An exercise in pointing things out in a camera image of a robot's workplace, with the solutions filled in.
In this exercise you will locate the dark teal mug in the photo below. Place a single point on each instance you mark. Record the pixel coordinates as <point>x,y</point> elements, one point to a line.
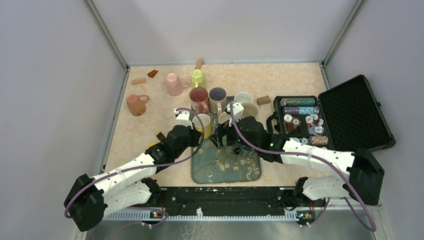
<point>243,150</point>

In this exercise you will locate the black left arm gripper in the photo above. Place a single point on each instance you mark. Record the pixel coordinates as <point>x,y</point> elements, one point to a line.
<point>195,135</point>

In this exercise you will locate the light green mug with handle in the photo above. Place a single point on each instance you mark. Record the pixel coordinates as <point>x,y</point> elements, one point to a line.
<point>198,79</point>

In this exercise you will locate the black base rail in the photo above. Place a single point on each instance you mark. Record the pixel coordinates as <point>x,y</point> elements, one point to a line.
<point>229,201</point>

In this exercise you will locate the white and blue mug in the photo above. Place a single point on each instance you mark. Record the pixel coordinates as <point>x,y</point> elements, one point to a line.
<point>243,97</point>

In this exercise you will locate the beige wooden block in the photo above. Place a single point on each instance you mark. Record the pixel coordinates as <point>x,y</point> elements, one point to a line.
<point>138,81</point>

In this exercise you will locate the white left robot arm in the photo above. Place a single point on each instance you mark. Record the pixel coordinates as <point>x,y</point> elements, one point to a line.
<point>93,198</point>

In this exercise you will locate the terracotta mug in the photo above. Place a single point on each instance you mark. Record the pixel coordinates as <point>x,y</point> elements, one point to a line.
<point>137,104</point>

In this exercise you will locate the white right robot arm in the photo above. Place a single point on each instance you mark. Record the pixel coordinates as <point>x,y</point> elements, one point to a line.
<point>357,175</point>

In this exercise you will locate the brown wooden block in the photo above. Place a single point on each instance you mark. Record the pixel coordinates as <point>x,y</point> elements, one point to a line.
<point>263,100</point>

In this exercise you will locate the dark brown block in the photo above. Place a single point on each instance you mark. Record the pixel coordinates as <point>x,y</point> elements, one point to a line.
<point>160,136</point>

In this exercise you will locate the teal blossom-pattern tray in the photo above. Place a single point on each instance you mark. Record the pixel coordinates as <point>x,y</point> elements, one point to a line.
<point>215,166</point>

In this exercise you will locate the cream patterned mug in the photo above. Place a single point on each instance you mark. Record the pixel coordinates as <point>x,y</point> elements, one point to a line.
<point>250,109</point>

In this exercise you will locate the light green upside-down mug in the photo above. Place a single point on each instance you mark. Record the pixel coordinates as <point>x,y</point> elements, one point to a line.
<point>223,117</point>

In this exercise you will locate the black poker chip case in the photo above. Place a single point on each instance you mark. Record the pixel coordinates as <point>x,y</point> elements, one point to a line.
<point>346,117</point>

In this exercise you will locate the dark red wooden block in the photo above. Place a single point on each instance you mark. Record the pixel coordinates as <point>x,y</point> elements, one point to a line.
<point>152,73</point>

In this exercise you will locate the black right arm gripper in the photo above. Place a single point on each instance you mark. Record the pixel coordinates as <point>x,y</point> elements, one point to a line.
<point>221,130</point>

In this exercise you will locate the yellow mug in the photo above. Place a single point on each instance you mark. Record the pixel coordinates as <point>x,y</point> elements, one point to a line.
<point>203,124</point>

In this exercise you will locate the pale pink tall mug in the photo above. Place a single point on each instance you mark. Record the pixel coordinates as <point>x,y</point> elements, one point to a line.
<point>175,85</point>

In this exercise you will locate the tan cylinder block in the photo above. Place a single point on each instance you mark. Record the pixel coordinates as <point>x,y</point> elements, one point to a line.
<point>199,63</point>

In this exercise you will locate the pink upside-down mug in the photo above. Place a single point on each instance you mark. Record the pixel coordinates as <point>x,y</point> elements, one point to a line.
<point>199,98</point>

